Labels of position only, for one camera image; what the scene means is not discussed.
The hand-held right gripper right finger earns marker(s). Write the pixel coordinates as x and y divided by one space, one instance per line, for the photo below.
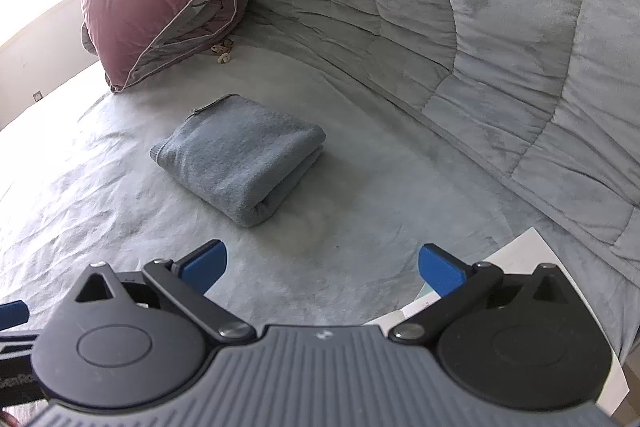
442 268

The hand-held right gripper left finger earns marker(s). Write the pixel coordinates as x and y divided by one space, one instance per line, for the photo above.
202 264

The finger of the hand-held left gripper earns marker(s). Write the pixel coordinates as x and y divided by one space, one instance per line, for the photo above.
12 314

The grey knit sweater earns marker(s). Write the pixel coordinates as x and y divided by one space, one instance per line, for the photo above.
240 157

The white paper sheet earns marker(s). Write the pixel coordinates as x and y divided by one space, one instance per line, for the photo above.
520 252

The grey bed sheet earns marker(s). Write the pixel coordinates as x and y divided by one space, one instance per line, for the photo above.
350 187

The small beige object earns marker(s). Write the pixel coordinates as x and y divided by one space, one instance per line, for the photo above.
224 52

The folded grey quilt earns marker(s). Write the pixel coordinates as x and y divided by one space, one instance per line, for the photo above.
200 42

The grey quilted headboard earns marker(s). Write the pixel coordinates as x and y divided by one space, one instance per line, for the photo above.
450 32

